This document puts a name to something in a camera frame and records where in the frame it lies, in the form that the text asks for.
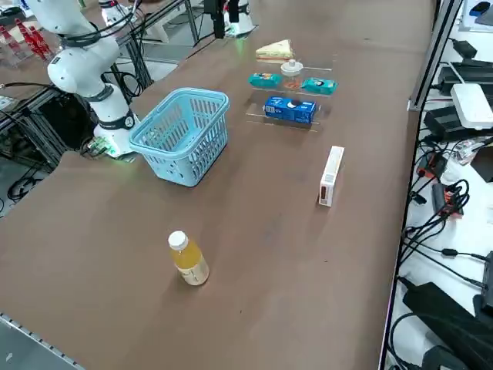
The red cola bottle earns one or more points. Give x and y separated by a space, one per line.
40 44
4 38
27 36

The black orange plug adapter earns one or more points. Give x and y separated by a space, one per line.
439 196

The triangular packed sandwich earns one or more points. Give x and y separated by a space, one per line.
275 50

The teal snack packet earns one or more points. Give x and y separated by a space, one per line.
319 85
263 79

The black box device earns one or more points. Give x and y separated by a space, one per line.
488 270

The clear acrylic bottle rack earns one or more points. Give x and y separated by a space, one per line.
15 58

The black flat device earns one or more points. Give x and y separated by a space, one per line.
473 75

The blue cookie box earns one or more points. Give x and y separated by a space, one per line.
289 109

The white flat router box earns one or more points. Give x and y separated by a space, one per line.
471 106

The black aluminium frame stand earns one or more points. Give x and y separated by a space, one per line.
38 115

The grey aluminium rail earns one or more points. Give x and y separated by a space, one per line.
23 339

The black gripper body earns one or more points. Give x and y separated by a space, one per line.
215 5

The orange juice bottle white cap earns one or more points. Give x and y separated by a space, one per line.
190 266

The white orange carton box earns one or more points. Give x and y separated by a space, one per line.
332 173

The aluminium camera post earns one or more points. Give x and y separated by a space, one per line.
435 50

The clear acrylic display shelf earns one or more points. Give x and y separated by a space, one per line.
252 109

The clear bag of connectors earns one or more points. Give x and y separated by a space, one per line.
466 152

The small black power adapter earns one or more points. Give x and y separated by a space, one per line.
465 48

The large black power brick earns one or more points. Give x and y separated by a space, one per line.
443 312

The light blue plastic basket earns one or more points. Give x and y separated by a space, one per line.
161 151

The black red electronic device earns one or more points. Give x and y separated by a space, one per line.
435 163

